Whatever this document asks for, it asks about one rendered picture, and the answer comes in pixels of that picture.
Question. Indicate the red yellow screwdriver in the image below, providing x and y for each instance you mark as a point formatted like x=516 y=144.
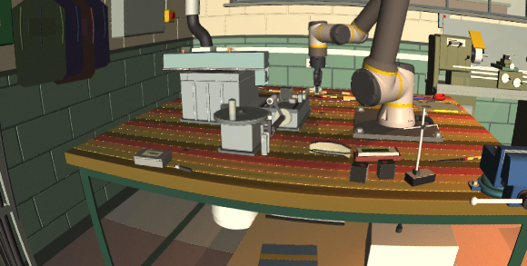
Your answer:
x=457 y=159

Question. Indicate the maroon apron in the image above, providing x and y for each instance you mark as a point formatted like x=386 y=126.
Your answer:
x=80 y=27

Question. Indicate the grey handwheel housing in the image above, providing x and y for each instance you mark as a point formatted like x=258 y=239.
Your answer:
x=238 y=136

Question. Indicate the grey shaper vise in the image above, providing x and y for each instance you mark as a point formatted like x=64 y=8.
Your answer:
x=298 y=110

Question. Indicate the dark feed pawl lever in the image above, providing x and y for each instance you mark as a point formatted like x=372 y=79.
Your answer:
x=281 y=115

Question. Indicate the cream bench brush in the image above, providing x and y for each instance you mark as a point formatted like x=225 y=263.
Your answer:
x=329 y=148

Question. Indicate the black base gauge stand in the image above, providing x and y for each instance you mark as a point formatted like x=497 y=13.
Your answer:
x=420 y=177

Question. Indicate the navy apron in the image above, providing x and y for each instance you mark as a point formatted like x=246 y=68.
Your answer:
x=68 y=11

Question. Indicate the yellow bar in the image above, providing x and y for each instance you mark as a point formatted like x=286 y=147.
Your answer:
x=444 y=111

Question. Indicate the black square block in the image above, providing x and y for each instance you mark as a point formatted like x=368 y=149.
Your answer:
x=359 y=172
x=385 y=169

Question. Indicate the white and tan box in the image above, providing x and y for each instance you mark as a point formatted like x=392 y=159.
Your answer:
x=411 y=250

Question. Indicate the grey mat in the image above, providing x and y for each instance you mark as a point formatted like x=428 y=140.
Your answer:
x=436 y=106

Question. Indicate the small red round tin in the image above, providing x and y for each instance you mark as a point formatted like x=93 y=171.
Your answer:
x=440 y=96

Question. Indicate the olive green lathe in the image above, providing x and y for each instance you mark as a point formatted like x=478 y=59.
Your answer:
x=453 y=64

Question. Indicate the red and green book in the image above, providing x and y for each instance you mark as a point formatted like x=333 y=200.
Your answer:
x=377 y=153

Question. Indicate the grey handwheel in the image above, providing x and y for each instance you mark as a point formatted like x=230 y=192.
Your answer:
x=247 y=116

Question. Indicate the green wall board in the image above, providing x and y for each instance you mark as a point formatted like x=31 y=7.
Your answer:
x=5 y=7

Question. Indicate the dark green apron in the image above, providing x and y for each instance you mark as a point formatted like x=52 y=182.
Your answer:
x=39 y=31

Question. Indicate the blue bench vise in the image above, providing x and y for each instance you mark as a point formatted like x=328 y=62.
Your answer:
x=504 y=167

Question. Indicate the grey flat base plate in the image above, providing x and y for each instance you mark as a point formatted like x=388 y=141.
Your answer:
x=428 y=133

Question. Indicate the white bucket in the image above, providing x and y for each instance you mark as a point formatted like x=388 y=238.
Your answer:
x=234 y=217

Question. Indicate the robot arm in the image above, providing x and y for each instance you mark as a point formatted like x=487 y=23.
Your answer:
x=389 y=19

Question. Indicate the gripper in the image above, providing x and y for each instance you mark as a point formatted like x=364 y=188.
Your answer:
x=318 y=64

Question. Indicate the grey electrical cabinet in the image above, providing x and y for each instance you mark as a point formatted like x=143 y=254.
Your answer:
x=140 y=3

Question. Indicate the flat grey box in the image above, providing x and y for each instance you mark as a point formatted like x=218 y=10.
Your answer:
x=152 y=157

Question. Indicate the blue apron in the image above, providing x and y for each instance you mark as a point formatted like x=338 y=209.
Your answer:
x=99 y=27

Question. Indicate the yellow emergency stop button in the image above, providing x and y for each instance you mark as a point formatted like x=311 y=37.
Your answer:
x=169 y=15

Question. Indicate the grey shaper machine body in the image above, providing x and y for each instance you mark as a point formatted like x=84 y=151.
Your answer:
x=206 y=97

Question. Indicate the green framed wooden workbench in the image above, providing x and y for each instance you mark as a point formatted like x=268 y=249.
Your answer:
x=263 y=184

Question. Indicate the small dark marker pen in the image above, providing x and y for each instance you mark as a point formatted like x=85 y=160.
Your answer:
x=183 y=168

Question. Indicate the light teal shaper ram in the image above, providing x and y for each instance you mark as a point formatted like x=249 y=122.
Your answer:
x=214 y=60

